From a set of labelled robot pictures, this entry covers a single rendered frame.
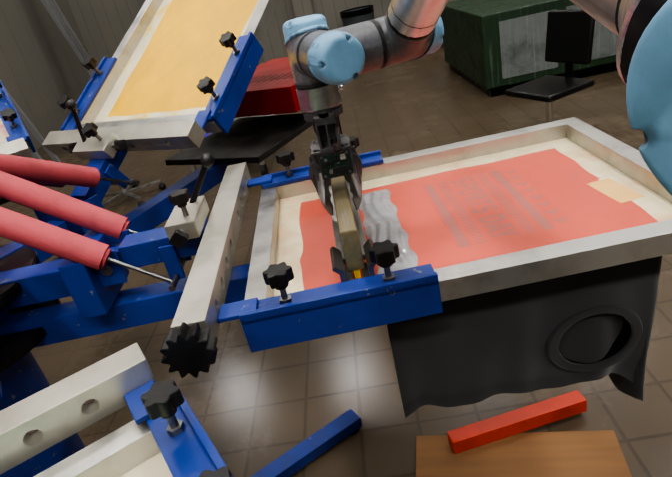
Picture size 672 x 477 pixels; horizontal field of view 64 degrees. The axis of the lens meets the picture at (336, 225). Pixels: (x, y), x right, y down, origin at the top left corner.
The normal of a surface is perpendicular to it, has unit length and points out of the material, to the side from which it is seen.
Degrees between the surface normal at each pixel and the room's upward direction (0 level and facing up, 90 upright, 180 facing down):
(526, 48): 90
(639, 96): 94
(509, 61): 90
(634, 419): 0
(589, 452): 0
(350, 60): 90
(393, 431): 0
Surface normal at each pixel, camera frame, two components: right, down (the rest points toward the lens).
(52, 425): 0.55, 0.26
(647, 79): -0.86, 0.41
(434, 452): -0.20, -0.88
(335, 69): 0.36, 0.35
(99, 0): 0.02, 0.44
